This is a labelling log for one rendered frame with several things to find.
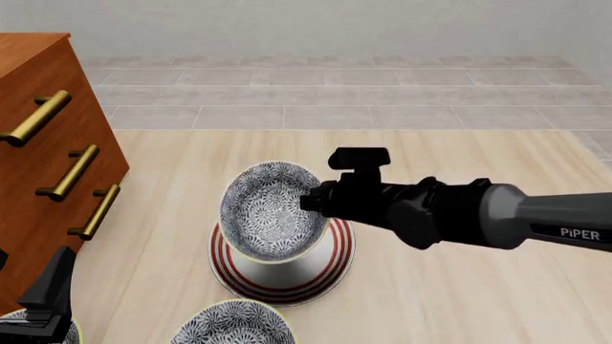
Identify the black patterned bowl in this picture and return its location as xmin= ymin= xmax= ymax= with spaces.
xmin=170 ymin=298 xmax=298 ymax=344
xmin=0 ymin=307 xmax=85 ymax=344
xmin=218 ymin=160 xmax=332 ymax=266

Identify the white plate with red rings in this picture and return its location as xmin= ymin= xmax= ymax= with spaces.
xmin=208 ymin=215 xmax=357 ymax=308

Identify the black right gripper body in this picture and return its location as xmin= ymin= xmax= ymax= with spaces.
xmin=317 ymin=178 xmax=390 ymax=228

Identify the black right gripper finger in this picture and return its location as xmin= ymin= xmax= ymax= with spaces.
xmin=298 ymin=185 xmax=327 ymax=217

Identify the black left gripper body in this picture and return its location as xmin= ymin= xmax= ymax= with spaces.
xmin=0 ymin=308 xmax=74 ymax=344

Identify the wooden cabinet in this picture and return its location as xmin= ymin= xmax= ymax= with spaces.
xmin=0 ymin=32 xmax=131 ymax=317

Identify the long brass drawer handle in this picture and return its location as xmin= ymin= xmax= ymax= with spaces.
xmin=0 ymin=89 xmax=74 ymax=149

